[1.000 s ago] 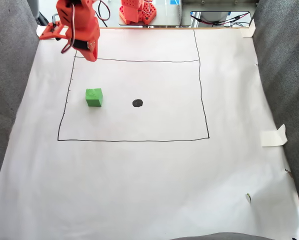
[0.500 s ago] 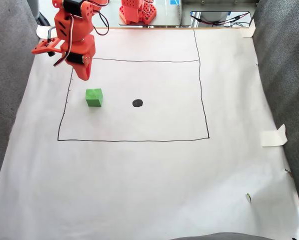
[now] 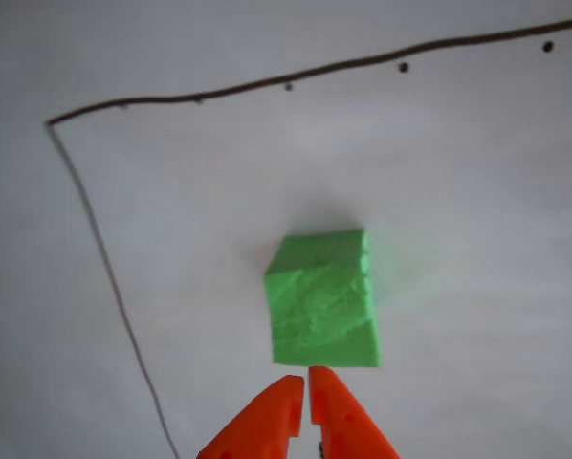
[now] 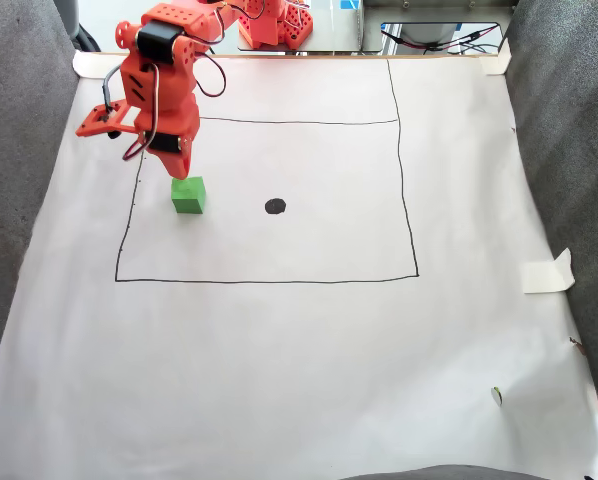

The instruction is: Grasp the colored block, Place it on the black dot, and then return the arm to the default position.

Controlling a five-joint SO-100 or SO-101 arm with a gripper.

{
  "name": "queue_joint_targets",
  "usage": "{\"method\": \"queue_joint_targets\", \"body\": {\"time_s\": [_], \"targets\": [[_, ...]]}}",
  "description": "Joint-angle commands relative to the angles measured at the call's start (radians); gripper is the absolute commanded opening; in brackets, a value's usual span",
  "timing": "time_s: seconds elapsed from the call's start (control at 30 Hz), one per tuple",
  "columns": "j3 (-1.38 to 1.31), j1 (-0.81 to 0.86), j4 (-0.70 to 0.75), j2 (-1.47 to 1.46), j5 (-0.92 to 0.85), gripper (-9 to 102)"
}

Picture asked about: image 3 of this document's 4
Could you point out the white paper sheet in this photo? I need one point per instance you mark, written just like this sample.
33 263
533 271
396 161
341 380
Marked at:
458 239

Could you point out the green foam block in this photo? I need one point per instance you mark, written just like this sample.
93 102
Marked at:
322 306

